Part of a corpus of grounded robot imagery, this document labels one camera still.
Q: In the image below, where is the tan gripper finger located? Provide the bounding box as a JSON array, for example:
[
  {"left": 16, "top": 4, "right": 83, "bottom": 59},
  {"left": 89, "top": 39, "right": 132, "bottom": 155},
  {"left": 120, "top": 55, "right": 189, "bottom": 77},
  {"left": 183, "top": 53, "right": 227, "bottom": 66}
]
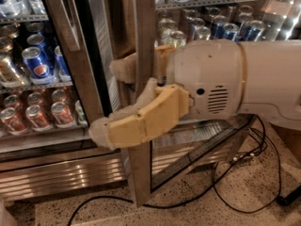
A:
[
  {"left": 109, "top": 44, "right": 177, "bottom": 86},
  {"left": 88, "top": 78, "right": 189, "bottom": 150}
]

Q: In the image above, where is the blue pepsi can front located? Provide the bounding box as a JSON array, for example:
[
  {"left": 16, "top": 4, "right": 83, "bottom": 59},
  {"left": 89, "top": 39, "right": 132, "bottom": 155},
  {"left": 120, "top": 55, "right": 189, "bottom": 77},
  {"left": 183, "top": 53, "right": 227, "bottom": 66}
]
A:
[{"left": 22, "top": 46, "right": 55, "bottom": 84}]

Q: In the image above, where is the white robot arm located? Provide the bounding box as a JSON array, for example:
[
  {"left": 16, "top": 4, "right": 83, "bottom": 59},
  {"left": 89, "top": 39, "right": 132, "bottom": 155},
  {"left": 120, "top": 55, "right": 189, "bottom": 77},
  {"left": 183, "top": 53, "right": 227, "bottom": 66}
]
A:
[{"left": 89, "top": 40, "right": 301, "bottom": 150}]

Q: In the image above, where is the white green can right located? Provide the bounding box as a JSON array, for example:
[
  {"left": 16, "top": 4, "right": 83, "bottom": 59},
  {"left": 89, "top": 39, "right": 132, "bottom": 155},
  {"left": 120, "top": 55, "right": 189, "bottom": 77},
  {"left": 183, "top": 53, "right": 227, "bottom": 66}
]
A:
[{"left": 169, "top": 31, "right": 186, "bottom": 48}]

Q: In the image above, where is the glass fridge door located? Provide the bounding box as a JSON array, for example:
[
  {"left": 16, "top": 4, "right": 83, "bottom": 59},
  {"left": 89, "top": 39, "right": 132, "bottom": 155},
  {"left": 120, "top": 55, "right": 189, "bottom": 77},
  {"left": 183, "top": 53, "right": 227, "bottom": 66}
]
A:
[
  {"left": 0, "top": 0, "right": 110, "bottom": 172},
  {"left": 119, "top": 0, "right": 301, "bottom": 205}
]

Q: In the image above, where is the stainless fridge base grille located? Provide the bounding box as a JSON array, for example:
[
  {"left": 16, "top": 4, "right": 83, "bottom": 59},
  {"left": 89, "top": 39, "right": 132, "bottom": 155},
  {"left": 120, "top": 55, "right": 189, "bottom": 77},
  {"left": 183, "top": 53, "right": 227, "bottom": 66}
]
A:
[{"left": 0, "top": 122, "right": 250, "bottom": 203}]

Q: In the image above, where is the black floor cable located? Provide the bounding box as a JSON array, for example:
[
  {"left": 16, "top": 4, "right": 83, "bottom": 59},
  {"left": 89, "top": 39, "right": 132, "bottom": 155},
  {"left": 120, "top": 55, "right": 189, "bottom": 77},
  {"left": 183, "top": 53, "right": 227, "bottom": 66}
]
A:
[{"left": 67, "top": 116, "right": 301, "bottom": 226}]

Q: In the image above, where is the red coke can right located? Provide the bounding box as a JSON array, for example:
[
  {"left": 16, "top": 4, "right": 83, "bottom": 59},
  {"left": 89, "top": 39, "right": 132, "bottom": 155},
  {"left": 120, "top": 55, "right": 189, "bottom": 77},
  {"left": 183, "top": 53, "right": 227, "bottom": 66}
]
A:
[{"left": 51, "top": 102, "right": 75, "bottom": 128}]

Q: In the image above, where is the gold can front left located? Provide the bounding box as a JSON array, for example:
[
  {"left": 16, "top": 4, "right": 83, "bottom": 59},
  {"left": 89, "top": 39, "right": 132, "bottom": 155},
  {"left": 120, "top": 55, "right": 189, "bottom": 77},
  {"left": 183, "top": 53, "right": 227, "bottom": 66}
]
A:
[{"left": 0, "top": 51, "right": 29, "bottom": 88}]

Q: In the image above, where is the red coke can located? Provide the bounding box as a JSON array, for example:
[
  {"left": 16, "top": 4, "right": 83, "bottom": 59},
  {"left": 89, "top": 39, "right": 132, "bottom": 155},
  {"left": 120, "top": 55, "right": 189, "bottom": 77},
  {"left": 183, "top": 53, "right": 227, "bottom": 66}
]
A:
[
  {"left": 25, "top": 105, "right": 53, "bottom": 132},
  {"left": 51, "top": 102, "right": 75, "bottom": 128},
  {"left": 0, "top": 107, "right": 29, "bottom": 135}
]

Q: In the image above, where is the red coke can middle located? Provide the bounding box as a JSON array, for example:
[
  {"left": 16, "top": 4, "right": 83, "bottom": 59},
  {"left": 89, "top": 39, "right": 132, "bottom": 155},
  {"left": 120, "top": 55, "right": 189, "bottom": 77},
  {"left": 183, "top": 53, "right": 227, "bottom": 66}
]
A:
[{"left": 25, "top": 105, "right": 53, "bottom": 132}]

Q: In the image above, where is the red coke can left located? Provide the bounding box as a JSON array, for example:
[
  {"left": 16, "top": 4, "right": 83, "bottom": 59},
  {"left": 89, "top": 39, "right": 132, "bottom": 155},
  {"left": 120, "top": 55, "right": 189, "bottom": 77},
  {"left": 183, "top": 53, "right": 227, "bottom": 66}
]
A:
[{"left": 0, "top": 107, "right": 29, "bottom": 135}]

